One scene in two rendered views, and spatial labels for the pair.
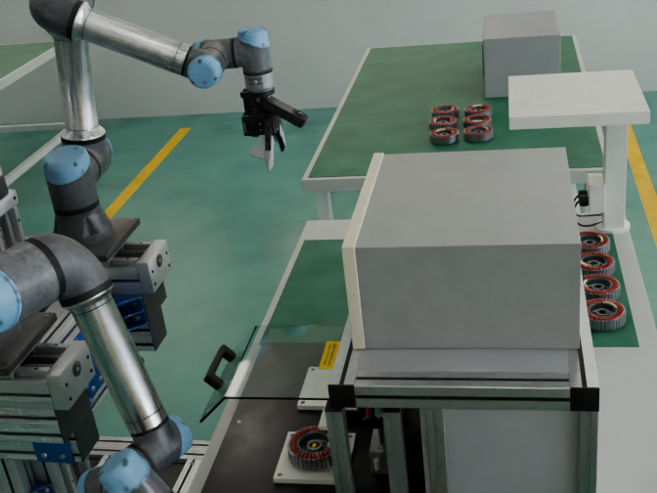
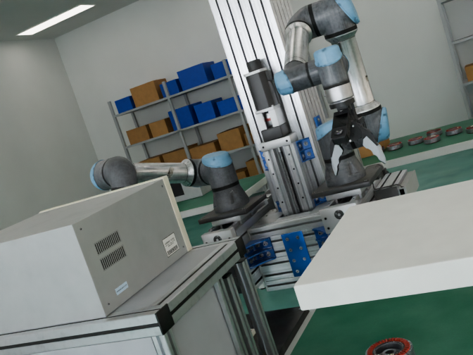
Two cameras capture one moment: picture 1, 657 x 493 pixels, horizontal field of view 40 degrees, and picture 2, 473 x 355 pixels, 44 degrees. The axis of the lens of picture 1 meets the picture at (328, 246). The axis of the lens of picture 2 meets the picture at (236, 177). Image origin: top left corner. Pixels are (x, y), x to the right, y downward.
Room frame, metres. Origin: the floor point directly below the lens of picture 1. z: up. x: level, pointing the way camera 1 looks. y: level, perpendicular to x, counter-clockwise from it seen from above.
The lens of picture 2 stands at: (2.29, -1.55, 1.45)
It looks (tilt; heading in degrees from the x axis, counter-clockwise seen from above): 7 degrees down; 103
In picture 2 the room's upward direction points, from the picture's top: 18 degrees counter-clockwise
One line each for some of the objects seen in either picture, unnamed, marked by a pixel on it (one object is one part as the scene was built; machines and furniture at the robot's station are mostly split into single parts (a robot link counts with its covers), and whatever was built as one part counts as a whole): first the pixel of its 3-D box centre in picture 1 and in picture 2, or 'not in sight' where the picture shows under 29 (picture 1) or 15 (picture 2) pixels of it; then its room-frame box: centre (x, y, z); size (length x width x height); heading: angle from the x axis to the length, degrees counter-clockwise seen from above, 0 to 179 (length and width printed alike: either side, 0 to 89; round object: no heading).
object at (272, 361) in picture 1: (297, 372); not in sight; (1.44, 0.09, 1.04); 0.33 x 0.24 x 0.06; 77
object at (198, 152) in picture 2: not in sight; (208, 148); (0.12, 6.83, 0.87); 0.42 x 0.40 x 0.18; 166
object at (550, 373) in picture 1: (467, 294); (91, 299); (1.55, -0.26, 1.09); 0.68 x 0.44 x 0.05; 167
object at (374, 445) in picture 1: (384, 450); not in sight; (1.47, -0.06, 0.80); 0.08 x 0.05 x 0.06; 167
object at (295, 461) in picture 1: (315, 447); not in sight; (1.50, 0.08, 0.80); 0.11 x 0.11 x 0.04
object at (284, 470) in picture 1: (316, 457); not in sight; (1.50, 0.08, 0.78); 0.15 x 0.15 x 0.01; 77
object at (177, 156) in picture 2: not in sight; (181, 156); (-0.34, 6.93, 0.89); 0.42 x 0.40 x 0.22; 169
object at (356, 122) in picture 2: (260, 111); (348, 121); (2.26, 0.13, 1.29); 0.09 x 0.08 x 0.12; 75
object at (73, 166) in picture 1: (70, 176); (335, 136); (2.19, 0.63, 1.20); 0.13 x 0.12 x 0.14; 173
